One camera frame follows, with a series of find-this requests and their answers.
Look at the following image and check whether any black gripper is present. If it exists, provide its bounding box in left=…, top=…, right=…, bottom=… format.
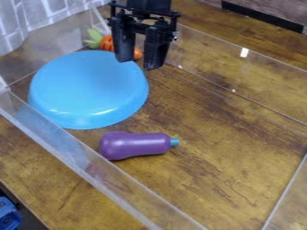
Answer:
left=110, top=0, right=181, bottom=71

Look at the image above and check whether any orange toy carrot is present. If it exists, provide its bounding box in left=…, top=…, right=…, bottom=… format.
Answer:
left=83, top=28, right=145, bottom=61

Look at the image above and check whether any blue upturned bowl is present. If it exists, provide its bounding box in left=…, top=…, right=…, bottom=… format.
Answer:
left=29, top=50, right=149, bottom=129

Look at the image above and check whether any purple toy eggplant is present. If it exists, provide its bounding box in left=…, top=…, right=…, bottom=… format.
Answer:
left=101, top=131, right=181, bottom=160

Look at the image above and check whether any blue object at corner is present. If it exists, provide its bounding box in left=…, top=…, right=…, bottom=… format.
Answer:
left=0, top=197, right=22, bottom=230

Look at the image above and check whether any clear acrylic enclosure wall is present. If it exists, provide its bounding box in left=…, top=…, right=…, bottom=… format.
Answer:
left=0, top=0, right=307, bottom=230

